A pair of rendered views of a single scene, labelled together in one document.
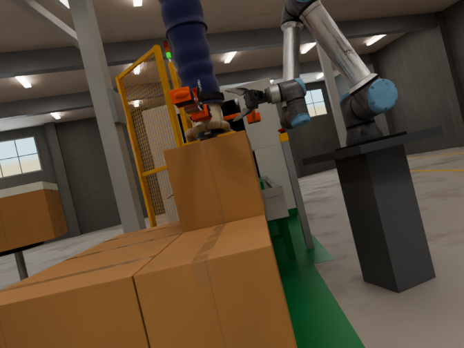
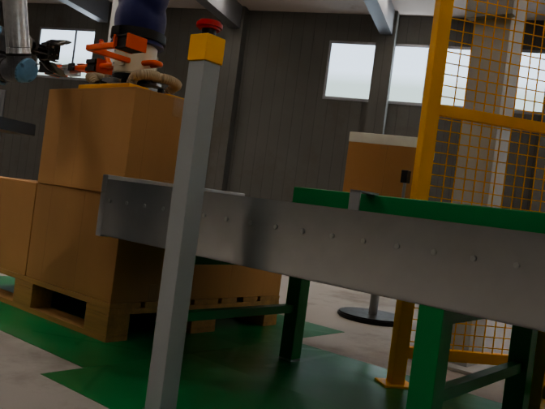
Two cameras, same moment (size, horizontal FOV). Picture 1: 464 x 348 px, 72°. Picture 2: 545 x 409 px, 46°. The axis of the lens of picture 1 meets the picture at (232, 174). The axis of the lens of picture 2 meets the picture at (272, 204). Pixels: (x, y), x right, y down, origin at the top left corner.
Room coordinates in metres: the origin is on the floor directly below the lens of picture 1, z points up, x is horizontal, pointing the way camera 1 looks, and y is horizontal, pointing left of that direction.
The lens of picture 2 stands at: (3.84, -1.76, 0.59)
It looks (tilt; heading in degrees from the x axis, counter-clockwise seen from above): 0 degrees down; 125
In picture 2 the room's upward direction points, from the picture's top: 7 degrees clockwise
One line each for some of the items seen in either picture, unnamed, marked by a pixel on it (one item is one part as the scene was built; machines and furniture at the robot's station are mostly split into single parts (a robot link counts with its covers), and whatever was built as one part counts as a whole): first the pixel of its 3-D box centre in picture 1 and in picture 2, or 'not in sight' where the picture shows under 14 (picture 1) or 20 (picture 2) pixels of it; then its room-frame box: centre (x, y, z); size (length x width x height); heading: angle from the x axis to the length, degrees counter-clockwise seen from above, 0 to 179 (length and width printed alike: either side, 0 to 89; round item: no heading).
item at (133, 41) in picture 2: (253, 118); (130, 43); (2.06, -0.22, 1.08); 0.09 x 0.08 x 0.05; 86
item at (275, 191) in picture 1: (232, 201); (180, 192); (2.15, 0.04, 0.58); 0.70 x 0.03 x 0.06; 86
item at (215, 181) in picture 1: (221, 179); (124, 145); (1.78, 0.07, 0.74); 0.60 x 0.40 x 0.40; 175
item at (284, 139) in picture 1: (296, 190); (183, 224); (2.68, -0.50, 0.50); 0.07 x 0.07 x 1.00; 86
